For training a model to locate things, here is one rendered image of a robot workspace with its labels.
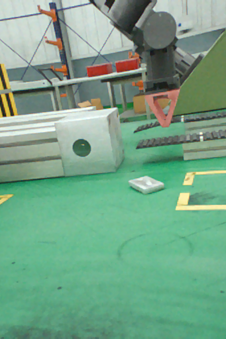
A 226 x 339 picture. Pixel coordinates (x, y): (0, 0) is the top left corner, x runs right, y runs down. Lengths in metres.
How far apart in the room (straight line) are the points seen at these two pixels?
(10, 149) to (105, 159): 0.16
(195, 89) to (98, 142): 0.56
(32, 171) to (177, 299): 0.42
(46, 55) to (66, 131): 8.55
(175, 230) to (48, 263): 0.13
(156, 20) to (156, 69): 0.10
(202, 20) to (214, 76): 7.20
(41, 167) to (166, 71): 0.32
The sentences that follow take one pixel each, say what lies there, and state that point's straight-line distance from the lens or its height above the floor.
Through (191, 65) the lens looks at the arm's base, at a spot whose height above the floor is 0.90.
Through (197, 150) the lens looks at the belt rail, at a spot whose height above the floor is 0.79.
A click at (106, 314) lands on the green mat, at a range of 0.30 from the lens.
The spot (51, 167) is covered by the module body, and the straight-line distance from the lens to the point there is 0.66.
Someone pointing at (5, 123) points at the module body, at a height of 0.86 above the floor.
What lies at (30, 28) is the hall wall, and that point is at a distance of 9.32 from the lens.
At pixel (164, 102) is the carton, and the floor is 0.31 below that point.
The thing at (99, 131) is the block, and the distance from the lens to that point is 0.62.
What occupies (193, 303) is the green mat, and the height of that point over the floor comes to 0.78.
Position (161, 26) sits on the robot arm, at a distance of 0.74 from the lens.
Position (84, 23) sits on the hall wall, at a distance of 8.83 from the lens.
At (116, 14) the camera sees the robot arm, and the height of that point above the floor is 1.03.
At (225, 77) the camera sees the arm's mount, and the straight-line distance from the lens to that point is 1.13.
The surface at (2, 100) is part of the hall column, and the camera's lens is 4.07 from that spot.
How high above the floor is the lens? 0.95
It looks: 14 degrees down
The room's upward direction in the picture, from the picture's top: 9 degrees counter-clockwise
